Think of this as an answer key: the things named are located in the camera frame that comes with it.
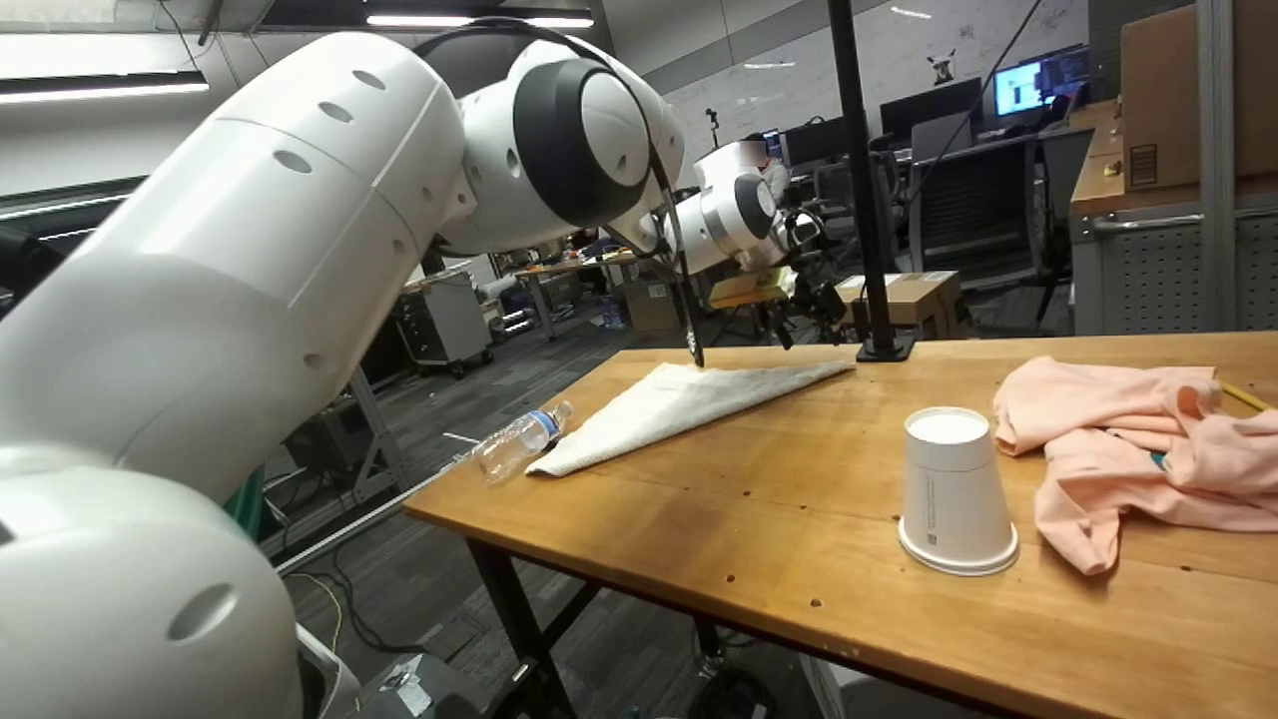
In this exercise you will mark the black vertical pole stand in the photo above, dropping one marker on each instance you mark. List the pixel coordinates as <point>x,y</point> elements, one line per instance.
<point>882,345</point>

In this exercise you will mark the white cloth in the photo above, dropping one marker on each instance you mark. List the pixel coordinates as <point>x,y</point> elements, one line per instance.
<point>673,402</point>

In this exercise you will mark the clear plastic water bottle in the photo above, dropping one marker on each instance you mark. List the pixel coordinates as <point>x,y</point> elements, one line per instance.
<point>524,442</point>

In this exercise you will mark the large cardboard box on counter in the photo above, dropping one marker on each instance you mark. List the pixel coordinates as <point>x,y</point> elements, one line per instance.
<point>1160,94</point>

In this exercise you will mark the cardboard box on floor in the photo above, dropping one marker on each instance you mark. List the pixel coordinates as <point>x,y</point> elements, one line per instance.
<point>923,302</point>

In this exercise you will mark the white paper cup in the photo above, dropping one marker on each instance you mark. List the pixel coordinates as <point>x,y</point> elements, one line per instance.
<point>953,498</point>

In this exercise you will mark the pink crumpled cloth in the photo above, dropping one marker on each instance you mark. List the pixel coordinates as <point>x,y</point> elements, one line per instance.
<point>1136,442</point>

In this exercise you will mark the computer monitor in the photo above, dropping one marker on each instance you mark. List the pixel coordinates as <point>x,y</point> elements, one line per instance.
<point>1039,84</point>

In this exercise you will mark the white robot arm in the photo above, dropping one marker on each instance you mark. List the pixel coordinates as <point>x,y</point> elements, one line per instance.
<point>234,293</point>

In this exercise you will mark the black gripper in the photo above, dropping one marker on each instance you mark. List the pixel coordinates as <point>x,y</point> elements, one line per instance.
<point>805,302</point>

